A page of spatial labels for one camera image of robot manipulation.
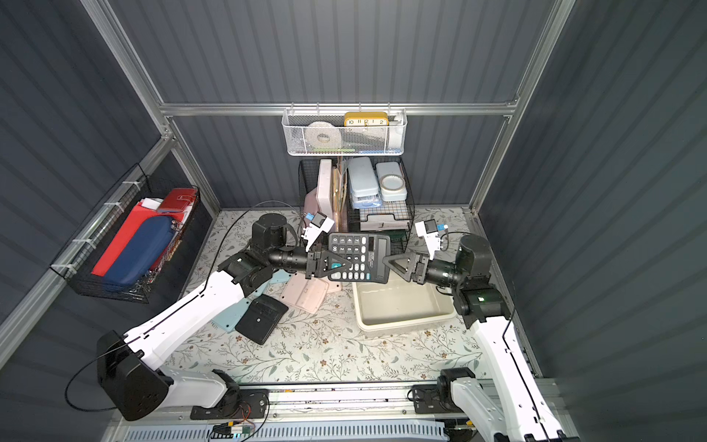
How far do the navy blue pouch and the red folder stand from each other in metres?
0.01

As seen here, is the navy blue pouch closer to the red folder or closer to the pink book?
the red folder

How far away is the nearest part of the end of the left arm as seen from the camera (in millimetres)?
589

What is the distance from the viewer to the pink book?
3.02 ft

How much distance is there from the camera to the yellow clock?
887 mm

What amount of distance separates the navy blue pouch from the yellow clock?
0.61 metres

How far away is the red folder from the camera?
0.68 metres
